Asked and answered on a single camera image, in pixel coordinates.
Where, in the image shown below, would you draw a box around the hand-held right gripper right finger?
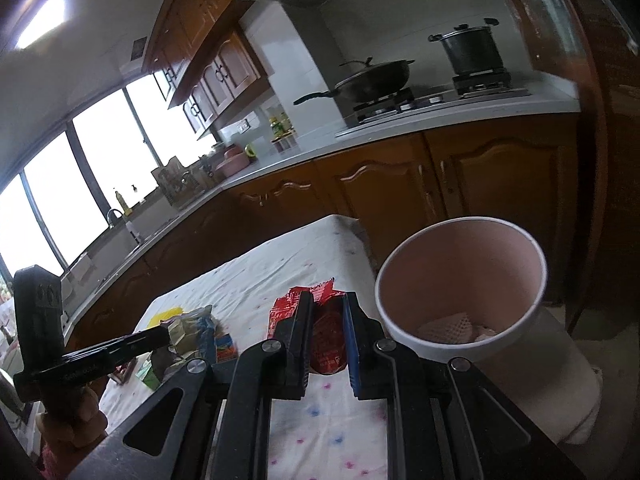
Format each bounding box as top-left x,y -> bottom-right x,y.
342,292 -> 589,480

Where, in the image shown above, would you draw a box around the green and yellow bottles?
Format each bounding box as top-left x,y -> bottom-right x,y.
268,114 -> 294,142

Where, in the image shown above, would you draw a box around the wooden base cabinets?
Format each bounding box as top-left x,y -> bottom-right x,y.
62,115 -> 583,351

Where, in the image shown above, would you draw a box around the person's left hand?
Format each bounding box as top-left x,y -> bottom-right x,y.
37,384 -> 109,461

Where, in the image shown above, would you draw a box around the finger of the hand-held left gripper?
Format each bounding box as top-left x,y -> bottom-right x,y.
98,326 -> 172,362

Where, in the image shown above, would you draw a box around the red snack wrapper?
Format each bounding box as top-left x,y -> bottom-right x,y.
269,280 -> 352,376

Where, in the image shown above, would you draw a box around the pale green packet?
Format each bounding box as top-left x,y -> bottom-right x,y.
135,352 -> 167,392

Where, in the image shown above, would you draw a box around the white dotted tablecloth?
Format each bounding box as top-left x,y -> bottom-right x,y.
97,214 -> 392,480

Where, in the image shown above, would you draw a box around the gas stove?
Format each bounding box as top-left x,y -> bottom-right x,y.
334,72 -> 532,139

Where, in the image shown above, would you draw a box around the small orange carton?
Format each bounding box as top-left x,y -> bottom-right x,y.
215,332 -> 240,361

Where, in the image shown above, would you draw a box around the kitchen window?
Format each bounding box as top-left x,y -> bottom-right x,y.
0,74 -> 217,283

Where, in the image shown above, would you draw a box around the black wok with lid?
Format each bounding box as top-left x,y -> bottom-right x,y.
293,57 -> 416,106

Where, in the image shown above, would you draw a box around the pink container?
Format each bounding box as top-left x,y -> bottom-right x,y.
219,145 -> 252,179

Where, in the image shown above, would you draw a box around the white bin with pink inside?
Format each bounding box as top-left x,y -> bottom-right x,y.
375,216 -> 548,368

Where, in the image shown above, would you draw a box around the ceiling light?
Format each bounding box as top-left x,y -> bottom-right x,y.
16,0 -> 69,49

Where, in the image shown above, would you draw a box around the dish rack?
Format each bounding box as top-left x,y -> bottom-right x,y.
152,156 -> 212,207

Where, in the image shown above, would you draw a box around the white foam fruit net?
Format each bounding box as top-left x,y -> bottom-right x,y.
416,310 -> 482,347

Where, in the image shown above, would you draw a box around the beige and blue wrapper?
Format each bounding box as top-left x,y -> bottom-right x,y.
167,305 -> 219,362

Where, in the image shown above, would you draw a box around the wooden wall cabinets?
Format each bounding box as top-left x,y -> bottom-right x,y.
142,0 -> 277,141

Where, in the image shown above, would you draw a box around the yellow wrapper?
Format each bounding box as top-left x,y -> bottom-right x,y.
145,307 -> 189,327

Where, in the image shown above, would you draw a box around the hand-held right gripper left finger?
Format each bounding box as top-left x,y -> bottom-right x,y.
67,291 -> 316,480

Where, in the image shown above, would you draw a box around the wooden framed glass door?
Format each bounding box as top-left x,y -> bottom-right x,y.
480,0 -> 640,336

